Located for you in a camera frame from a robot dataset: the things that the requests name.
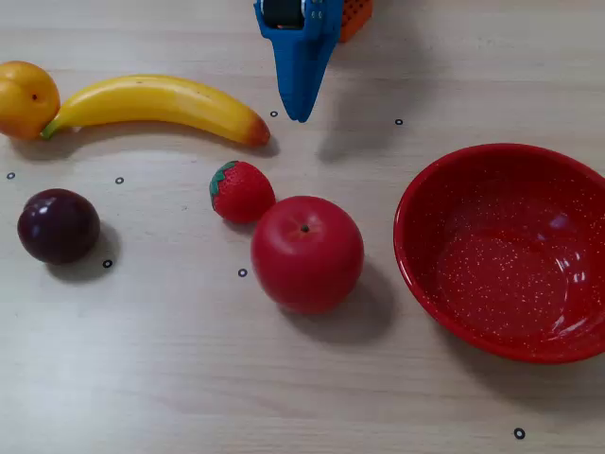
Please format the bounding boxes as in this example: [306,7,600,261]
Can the blue gripper black motor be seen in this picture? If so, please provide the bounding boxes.
[253,0,345,124]

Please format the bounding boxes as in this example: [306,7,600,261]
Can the yellow toy banana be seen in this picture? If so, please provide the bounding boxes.
[41,74,271,148]

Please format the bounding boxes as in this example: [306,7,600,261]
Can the orange robot arm base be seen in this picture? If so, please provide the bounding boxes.
[337,0,374,44]

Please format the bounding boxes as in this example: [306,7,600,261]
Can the red speckled bowl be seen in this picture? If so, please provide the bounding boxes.
[392,143,605,365]

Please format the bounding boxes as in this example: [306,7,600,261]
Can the red toy strawberry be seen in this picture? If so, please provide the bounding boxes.
[209,160,277,224]

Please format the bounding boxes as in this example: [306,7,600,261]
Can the red toy apple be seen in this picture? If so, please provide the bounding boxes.
[250,195,366,315]

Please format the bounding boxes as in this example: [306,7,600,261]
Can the yellow orange toy peach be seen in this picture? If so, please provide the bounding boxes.
[0,60,61,141]

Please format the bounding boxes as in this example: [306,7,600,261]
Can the dark purple toy plum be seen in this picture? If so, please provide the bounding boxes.
[17,187,101,266]

